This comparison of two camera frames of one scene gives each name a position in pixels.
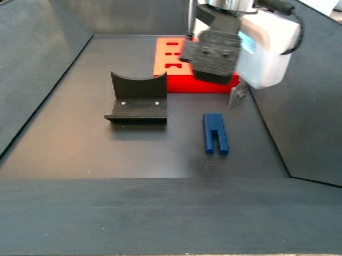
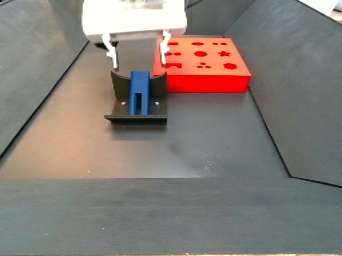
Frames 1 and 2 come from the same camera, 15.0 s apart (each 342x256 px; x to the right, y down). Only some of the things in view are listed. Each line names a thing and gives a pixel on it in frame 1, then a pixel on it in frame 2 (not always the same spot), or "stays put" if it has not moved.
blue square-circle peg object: (214, 122) -> (140, 86)
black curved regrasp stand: (142, 100) stays put
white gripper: (266, 36) -> (117, 16)
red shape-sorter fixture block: (181, 75) stays put
